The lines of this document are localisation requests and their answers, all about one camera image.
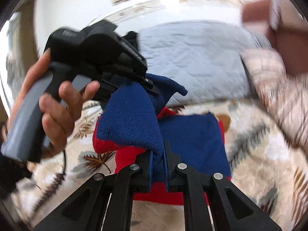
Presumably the red and blue knit sweater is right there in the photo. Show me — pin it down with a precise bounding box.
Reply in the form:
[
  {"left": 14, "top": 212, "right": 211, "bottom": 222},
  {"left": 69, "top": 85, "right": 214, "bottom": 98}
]
[{"left": 92, "top": 74, "right": 231, "bottom": 205}]

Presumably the person's left hand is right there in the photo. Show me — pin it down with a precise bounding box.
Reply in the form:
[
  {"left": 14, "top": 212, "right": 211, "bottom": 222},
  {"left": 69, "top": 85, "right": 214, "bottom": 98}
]
[{"left": 6, "top": 49, "right": 100, "bottom": 159}]

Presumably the cream leaf-print fleece blanket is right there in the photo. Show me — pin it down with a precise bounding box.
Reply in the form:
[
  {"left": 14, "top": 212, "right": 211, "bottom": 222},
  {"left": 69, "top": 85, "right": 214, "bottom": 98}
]
[{"left": 10, "top": 99, "right": 307, "bottom": 230}]

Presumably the grey quilted bedspread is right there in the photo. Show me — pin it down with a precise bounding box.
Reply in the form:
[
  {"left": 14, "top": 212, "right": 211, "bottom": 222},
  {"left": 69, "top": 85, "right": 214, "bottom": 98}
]
[{"left": 138, "top": 21, "right": 271, "bottom": 106}]

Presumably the pink patterned pillow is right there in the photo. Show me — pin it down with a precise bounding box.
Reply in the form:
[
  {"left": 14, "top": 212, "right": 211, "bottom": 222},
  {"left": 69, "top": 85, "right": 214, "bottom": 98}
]
[{"left": 241, "top": 49, "right": 307, "bottom": 153}]

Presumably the black cable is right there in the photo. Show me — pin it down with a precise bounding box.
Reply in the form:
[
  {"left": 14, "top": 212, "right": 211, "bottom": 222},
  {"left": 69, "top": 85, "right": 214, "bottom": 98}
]
[{"left": 21, "top": 149, "right": 67, "bottom": 186}]

